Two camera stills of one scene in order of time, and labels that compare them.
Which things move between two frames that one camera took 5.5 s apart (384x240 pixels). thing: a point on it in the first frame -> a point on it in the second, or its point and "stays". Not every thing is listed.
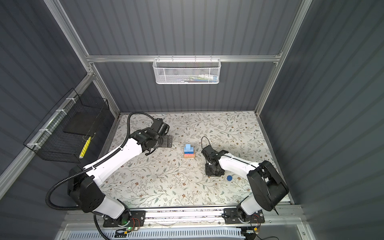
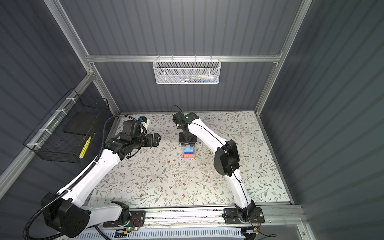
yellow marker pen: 85,147 stays
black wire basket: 66,133 stays
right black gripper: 208,173 -> 182,142
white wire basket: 187,71 stays
